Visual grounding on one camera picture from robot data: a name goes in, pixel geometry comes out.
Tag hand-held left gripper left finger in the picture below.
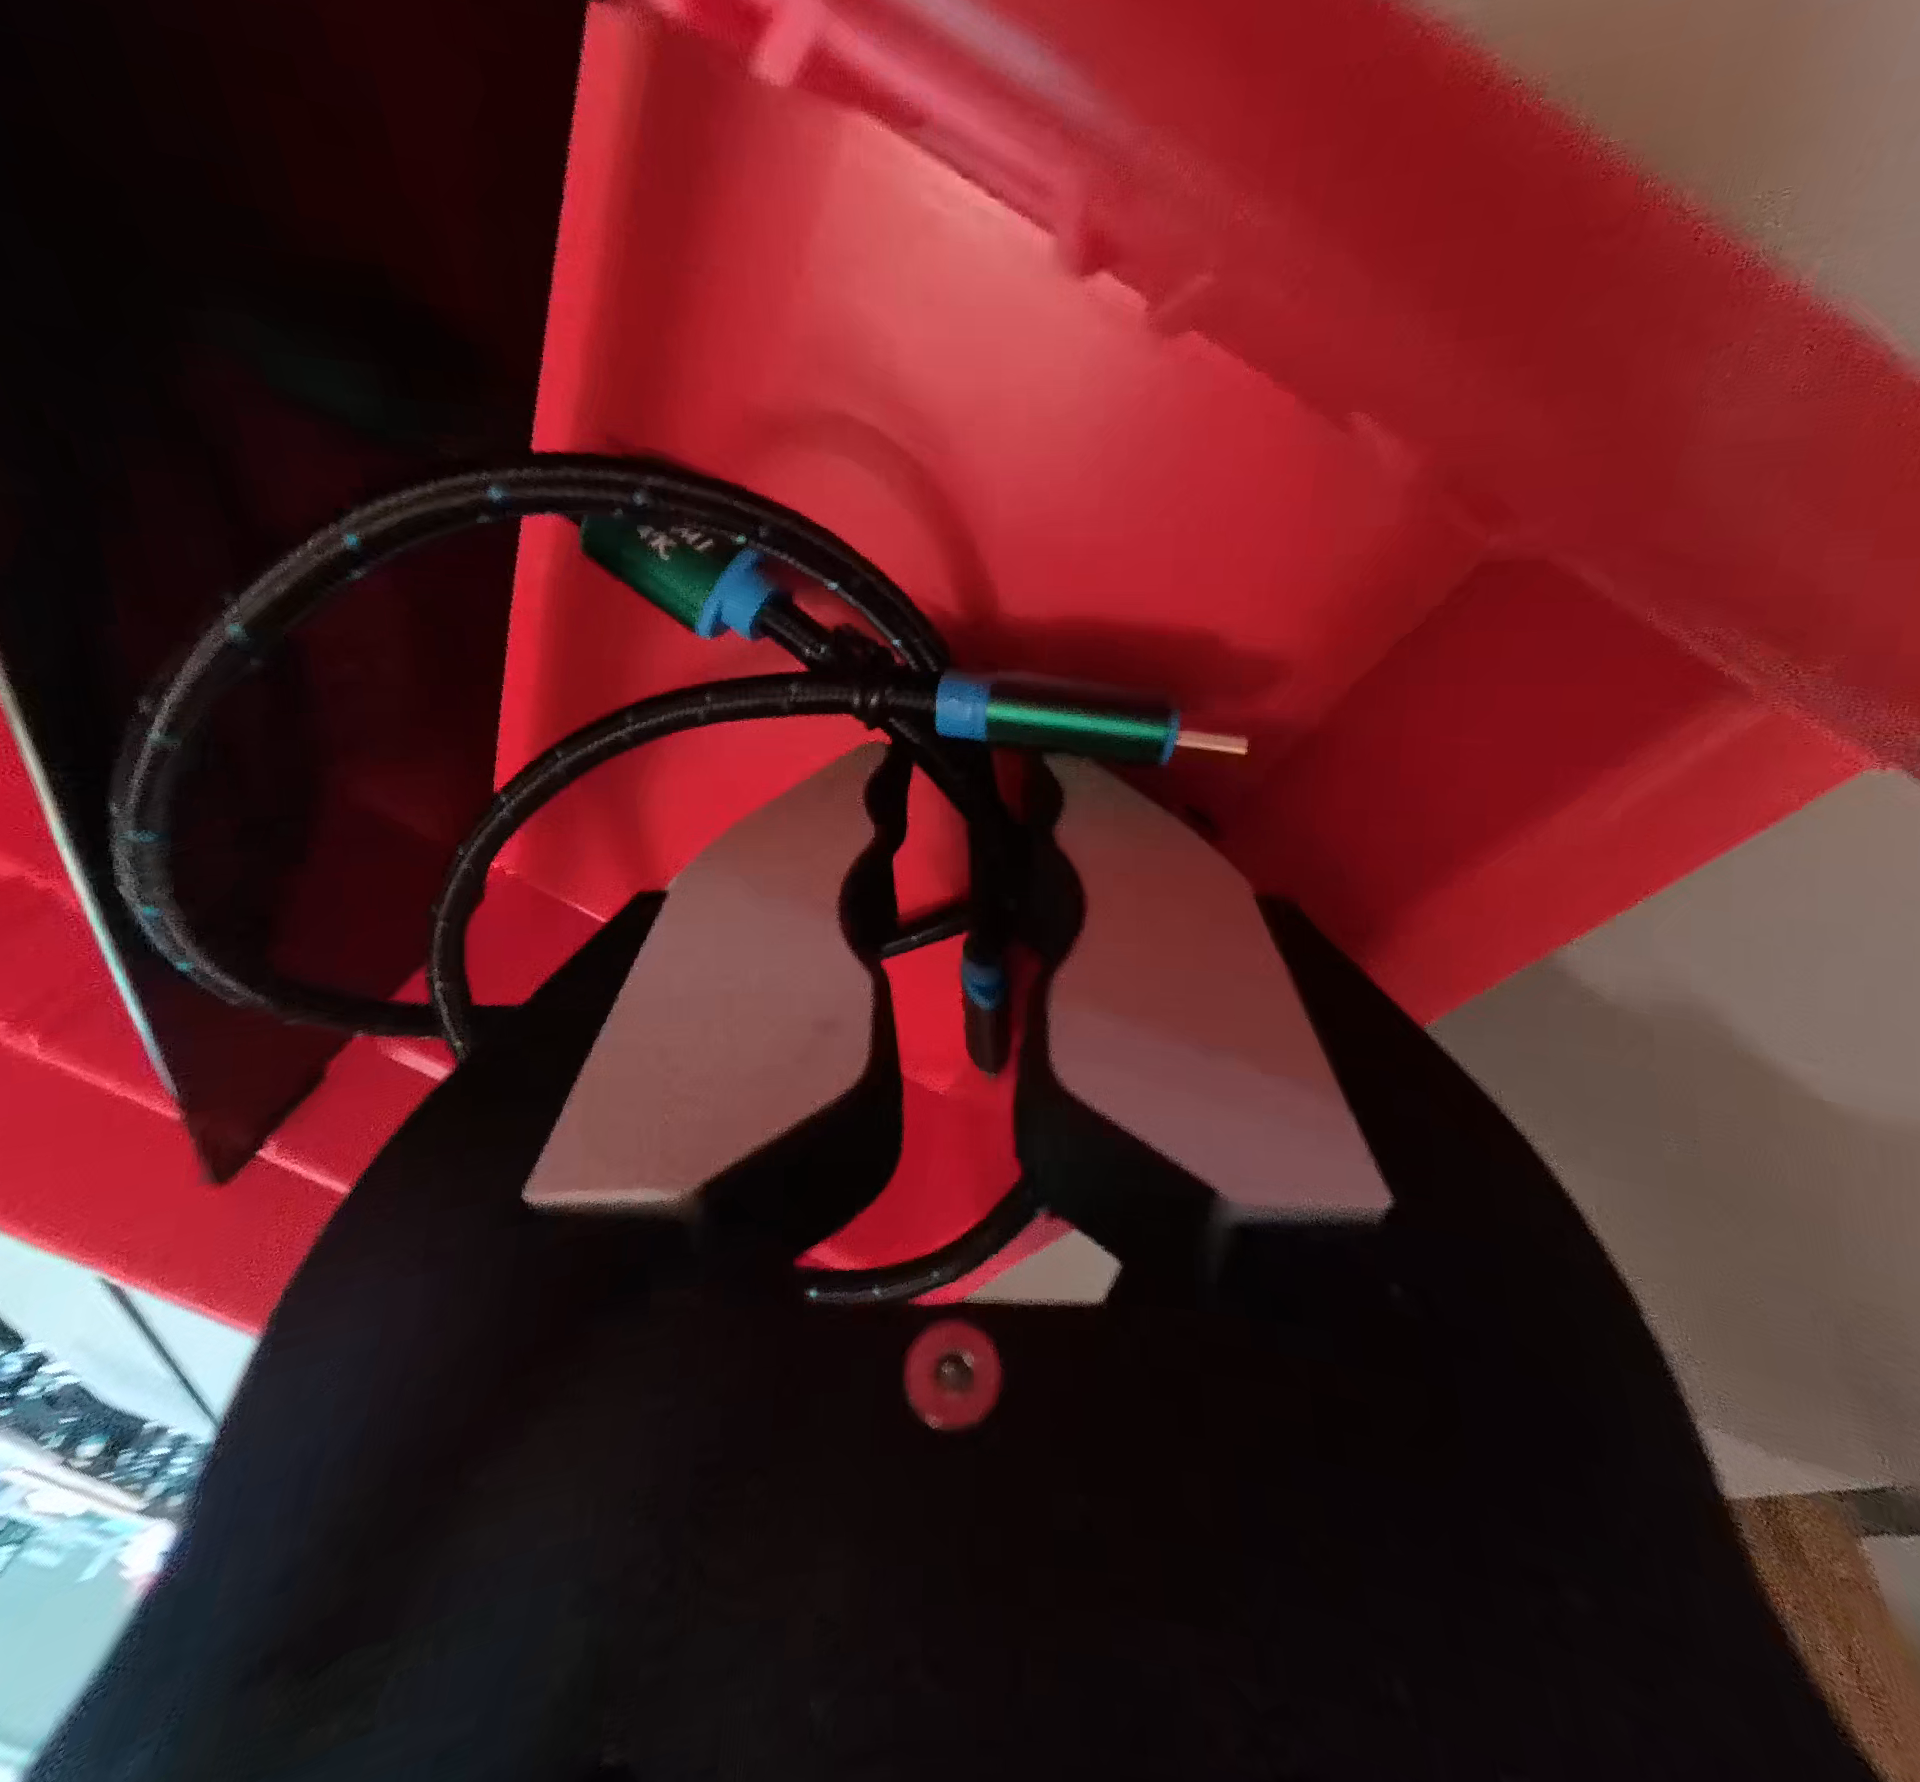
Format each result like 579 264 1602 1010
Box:
524 738 912 1256

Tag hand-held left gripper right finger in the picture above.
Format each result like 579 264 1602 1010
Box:
1016 754 1394 1256

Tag black braided cable green plugs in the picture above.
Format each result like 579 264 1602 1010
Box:
111 457 1252 1311

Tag red plastic bin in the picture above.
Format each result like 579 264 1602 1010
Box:
0 0 1920 1321

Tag dark keyboard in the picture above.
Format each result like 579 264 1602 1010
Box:
0 1306 215 1600

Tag wooden board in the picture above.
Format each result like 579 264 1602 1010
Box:
1724 1492 1920 1782

